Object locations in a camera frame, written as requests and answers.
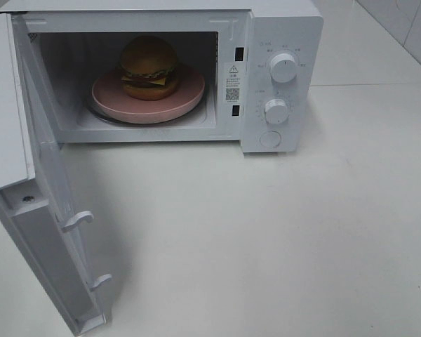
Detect pink round plate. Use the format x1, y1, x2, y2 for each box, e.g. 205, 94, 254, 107
92, 65, 205, 124

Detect white microwave oven body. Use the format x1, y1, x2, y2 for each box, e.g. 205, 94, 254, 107
0, 1, 323, 152

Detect lower white microwave knob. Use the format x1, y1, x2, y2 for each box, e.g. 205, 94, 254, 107
264, 98, 290, 124

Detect white microwave door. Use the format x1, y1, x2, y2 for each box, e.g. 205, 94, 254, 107
0, 13, 111, 336

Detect white microwave knob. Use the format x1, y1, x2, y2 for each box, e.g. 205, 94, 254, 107
264, 98, 290, 124
268, 51, 298, 84

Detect upper white microwave knob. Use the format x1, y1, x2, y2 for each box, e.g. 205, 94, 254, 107
268, 51, 298, 84

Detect toy burger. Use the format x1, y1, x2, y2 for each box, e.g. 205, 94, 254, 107
119, 36, 180, 101

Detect round door release button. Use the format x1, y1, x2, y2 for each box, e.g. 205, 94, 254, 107
260, 131, 281, 148

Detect glass microwave turntable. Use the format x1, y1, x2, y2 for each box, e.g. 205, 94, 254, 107
76, 98, 216, 128

